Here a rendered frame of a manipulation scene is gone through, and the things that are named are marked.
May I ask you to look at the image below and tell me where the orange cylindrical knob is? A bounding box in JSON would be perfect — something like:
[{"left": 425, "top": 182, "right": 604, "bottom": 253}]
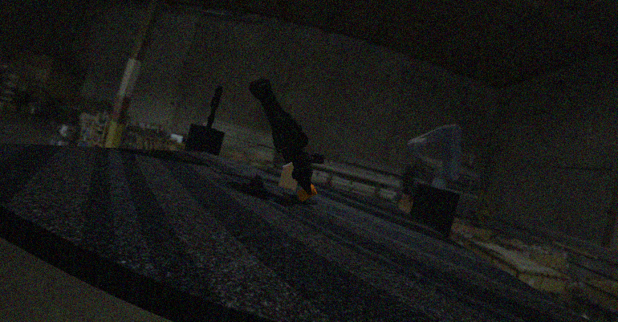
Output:
[{"left": 297, "top": 185, "right": 317, "bottom": 202}]

